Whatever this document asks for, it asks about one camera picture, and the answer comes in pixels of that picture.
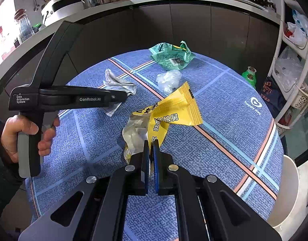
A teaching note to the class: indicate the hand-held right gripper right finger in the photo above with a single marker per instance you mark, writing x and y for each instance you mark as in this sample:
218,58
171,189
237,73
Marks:
155,170

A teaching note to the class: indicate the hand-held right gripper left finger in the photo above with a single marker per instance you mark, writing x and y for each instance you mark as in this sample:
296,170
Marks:
144,163

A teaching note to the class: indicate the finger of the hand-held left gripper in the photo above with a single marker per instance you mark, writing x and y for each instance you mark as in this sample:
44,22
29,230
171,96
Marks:
117,96

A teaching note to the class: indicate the white paper wrapper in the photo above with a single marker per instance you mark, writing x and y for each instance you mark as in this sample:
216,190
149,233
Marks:
116,81

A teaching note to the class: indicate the yellow snack wrapper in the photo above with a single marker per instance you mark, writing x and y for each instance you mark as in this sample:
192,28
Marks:
179,108

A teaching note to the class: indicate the white trash bin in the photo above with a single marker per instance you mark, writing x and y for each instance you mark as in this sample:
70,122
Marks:
287,193

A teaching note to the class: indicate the person's left forearm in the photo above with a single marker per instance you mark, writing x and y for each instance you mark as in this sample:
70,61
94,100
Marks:
3,180

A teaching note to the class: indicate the person's left hand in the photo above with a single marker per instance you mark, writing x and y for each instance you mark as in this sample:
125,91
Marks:
16,126

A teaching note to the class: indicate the crumpled clear plastic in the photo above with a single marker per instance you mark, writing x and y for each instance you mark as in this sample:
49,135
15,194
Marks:
169,80

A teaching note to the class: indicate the light green wrapper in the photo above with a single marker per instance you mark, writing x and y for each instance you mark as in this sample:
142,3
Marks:
164,55

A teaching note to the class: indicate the glass jar with red lid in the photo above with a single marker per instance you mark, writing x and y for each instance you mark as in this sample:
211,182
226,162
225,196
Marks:
24,27

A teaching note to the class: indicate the blue plaid tablecloth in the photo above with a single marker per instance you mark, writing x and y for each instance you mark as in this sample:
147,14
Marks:
219,120

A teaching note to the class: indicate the white flat cooker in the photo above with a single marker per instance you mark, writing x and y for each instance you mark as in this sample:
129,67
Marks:
62,5

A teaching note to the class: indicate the dark blue shopping bag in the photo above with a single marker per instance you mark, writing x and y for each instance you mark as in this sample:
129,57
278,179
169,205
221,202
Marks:
272,95

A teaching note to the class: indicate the white basket storage rack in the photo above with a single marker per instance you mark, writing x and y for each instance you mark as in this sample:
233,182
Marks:
298,98

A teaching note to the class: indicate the clear plastic bag in rack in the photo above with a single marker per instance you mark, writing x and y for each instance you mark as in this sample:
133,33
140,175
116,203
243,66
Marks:
288,67

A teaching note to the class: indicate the blue and white plastic bag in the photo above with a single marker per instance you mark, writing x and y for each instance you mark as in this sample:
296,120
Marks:
298,29

